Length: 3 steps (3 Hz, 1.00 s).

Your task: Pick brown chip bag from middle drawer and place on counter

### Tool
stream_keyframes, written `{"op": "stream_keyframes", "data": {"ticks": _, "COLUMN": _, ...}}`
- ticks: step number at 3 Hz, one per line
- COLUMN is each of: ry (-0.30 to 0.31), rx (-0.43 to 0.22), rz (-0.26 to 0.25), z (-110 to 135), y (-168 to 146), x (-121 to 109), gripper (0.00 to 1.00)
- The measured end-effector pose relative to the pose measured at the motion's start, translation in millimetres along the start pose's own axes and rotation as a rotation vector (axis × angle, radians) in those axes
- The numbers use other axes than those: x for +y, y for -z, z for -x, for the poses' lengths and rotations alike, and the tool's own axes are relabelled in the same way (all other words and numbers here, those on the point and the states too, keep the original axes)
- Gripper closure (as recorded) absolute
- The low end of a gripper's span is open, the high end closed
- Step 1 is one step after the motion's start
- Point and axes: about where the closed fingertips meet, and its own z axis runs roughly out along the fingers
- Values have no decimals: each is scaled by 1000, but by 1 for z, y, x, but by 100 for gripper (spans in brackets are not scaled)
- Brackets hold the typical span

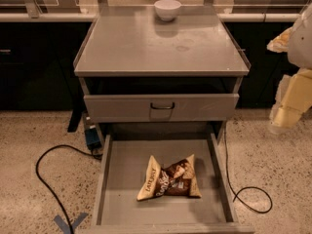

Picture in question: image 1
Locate black cable right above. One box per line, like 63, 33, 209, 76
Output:
223, 127, 273, 215

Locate white bowl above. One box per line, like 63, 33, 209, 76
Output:
154, 0, 181, 21

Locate grey top drawer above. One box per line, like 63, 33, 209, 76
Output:
84, 94, 239, 123

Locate grey drawer cabinet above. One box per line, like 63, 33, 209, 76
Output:
75, 6, 249, 136

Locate blue tape cross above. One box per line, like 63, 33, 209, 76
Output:
53, 212, 90, 234

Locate black cable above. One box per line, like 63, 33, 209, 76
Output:
34, 144, 103, 234
223, 127, 273, 215

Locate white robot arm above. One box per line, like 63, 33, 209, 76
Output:
267, 5, 312, 134

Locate open grey middle drawer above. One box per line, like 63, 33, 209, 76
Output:
76, 134, 254, 234

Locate black drawer handle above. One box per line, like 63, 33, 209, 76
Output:
150, 102, 176, 110

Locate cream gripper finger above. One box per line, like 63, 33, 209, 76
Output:
270, 68, 312, 129

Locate blue power box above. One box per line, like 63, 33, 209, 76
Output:
84, 127, 101, 150

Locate dark base cabinets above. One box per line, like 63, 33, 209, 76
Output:
0, 22, 90, 110

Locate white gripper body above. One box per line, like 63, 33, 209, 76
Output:
267, 27, 292, 53

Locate brown chip bag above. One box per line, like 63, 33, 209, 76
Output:
136, 155, 202, 201

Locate black cable left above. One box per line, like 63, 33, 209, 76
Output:
34, 144, 103, 234

